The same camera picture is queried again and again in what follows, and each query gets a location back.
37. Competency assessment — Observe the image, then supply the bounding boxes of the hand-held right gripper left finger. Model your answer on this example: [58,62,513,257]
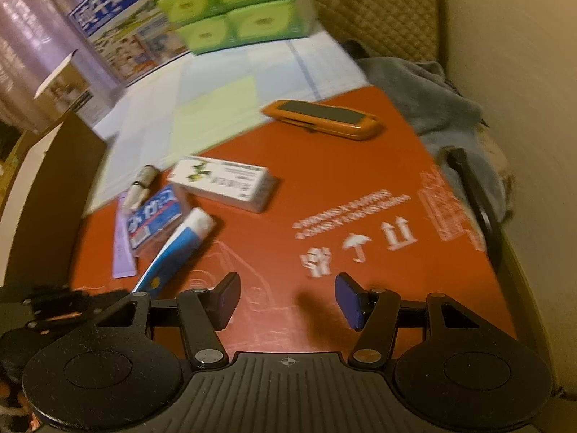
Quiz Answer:
[92,272,242,369]

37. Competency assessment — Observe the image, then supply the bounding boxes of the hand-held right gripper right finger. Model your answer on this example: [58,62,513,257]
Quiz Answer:
[334,272,479,367]

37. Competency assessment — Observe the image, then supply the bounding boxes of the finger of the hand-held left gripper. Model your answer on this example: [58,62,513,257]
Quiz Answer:
[20,289,91,312]
[26,291,132,332]

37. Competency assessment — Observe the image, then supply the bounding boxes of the blue dental floss box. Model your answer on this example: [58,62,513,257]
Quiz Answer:
[126,185,190,254]

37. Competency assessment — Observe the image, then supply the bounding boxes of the brown storage box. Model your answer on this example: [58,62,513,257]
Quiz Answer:
[0,110,109,290]

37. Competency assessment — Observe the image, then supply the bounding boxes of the blue toothpaste tube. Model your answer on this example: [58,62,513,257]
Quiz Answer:
[131,207,215,297]

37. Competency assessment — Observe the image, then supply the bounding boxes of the purple packet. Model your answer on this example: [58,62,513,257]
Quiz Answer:
[112,192,138,279]

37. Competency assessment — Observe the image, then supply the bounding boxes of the red printed cardboard sheet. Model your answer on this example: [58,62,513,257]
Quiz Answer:
[70,85,519,358]

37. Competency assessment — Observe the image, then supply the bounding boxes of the white box with green print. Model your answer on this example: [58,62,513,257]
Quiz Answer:
[170,156,278,214]

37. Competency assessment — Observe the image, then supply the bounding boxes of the small white bottle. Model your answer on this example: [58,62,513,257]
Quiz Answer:
[123,183,149,211]

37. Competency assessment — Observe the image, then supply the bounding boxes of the black chair armrest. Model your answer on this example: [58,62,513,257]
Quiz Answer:
[444,146,506,277]

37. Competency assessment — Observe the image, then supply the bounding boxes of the orange utility knife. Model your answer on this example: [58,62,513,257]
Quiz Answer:
[261,99,380,142]

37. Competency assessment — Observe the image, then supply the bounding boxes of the plaid tablecloth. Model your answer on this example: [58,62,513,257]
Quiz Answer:
[83,25,371,215]

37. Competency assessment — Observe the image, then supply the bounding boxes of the white photo product box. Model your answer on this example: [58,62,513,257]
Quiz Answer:
[34,49,111,127]

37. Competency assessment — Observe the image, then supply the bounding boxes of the grey cloth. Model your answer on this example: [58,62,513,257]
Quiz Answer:
[347,40,515,223]

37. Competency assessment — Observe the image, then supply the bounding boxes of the blue illustrated milk carton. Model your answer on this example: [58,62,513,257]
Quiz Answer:
[67,0,191,84]

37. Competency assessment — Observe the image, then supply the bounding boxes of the pink sheer curtain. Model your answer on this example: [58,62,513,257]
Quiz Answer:
[0,0,141,132]

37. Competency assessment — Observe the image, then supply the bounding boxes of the stack of green tissue packs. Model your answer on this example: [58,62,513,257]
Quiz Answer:
[135,0,323,57]

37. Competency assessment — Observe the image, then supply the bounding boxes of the quilted beige chair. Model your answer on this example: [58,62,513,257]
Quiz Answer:
[302,0,452,65]

